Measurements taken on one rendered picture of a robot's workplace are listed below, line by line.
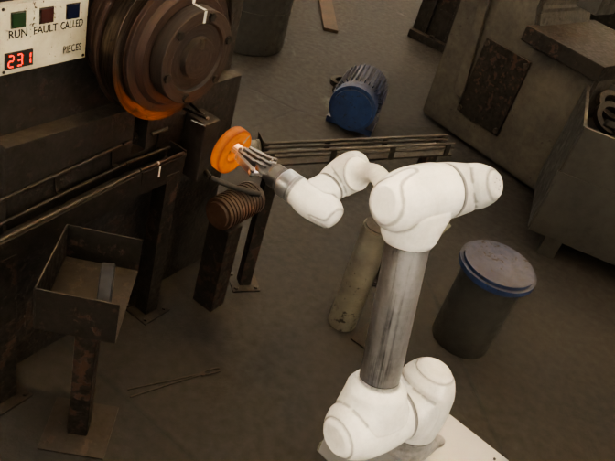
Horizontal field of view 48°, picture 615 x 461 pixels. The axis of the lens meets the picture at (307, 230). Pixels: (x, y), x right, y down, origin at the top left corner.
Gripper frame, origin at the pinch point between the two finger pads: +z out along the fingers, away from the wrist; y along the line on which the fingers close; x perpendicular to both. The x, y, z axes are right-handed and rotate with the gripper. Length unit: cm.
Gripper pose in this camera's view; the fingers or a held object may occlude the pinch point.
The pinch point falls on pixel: (232, 145)
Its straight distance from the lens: 218.4
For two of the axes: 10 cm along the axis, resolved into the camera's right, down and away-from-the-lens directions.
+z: -7.7, -5.5, 3.2
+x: 2.9, -7.5, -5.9
